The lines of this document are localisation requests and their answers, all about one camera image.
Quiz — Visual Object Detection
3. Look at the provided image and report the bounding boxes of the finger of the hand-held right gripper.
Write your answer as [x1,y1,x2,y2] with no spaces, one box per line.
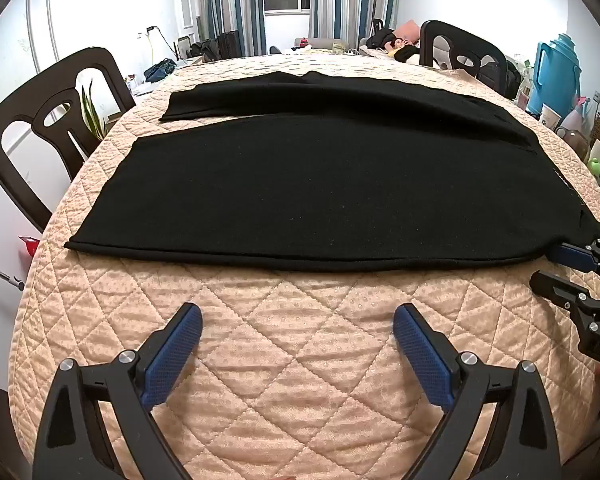
[547,237,600,281]
[529,270,590,313]

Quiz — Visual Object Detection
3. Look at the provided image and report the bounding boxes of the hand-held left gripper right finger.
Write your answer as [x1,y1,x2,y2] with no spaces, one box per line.
[392,302,563,480]

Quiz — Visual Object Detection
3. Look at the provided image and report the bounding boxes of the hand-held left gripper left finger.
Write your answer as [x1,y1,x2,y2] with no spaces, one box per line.
[32,302,203,480]

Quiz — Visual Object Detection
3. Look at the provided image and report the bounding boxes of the black pants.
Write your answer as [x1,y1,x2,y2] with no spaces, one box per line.
[64,71,600,273]

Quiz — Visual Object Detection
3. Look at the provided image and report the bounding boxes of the peach quilted blanket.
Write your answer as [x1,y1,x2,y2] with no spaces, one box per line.
[10,54,600,480]

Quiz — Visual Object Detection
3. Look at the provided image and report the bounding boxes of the pink bottle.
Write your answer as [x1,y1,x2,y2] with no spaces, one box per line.
[561,106,590,135]

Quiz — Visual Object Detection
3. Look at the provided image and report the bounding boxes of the white paper cup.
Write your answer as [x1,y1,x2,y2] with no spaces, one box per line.
[539,104,562,132]

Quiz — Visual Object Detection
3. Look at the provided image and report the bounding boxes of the blue thermos jug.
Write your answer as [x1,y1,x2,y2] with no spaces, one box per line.
[526,34,581,118]

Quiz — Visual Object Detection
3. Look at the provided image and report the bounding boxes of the black backpack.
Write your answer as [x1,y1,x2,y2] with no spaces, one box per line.
[480,57,523,99]

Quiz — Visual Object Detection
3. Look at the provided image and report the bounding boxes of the metal rod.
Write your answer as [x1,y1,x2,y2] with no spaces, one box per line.
[0,259,25,291]

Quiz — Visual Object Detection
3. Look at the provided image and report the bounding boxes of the dark brown chair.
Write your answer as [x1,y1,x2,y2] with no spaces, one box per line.
[0,47,137,233]
[419,20,508,96]

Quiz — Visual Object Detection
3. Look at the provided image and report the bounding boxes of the green potted plant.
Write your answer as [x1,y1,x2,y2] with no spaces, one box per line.
[80,82,109,141]

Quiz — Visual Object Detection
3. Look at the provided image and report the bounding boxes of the dark teal bag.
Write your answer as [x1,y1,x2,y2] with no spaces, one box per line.
[144,58,177,82]

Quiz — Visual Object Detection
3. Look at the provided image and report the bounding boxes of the pink pillow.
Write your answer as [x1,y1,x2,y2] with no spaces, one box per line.
[394,21,422,43]

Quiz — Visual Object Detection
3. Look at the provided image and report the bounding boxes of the black luggage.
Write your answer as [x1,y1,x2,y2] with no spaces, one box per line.
[190,31,242,61]

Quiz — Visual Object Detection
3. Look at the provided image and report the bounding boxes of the grey sofa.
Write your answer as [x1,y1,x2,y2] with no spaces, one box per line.
[294,36,362,54]

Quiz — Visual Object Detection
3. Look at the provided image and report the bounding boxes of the grey blue striped curtain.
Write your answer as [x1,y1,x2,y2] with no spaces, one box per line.
[309,0,398,43]
[195,0,267,57]

